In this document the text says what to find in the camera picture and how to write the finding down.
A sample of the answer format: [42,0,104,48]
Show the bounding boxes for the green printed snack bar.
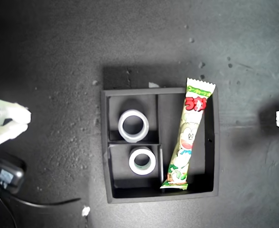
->
[160,77,216,191]

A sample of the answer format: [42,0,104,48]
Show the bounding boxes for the white tape roll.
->
[117,109,150,143]
[128,147,157,176]

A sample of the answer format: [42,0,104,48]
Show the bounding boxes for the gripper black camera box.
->
[0,155,27,194]

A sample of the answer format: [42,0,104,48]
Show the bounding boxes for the thin grey cable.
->
[0,182,18,228]

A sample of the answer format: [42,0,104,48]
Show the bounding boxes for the black camera cable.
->
[10,190,82,208]

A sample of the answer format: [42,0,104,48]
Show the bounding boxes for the black tray with wells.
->
[100,85,220,204]

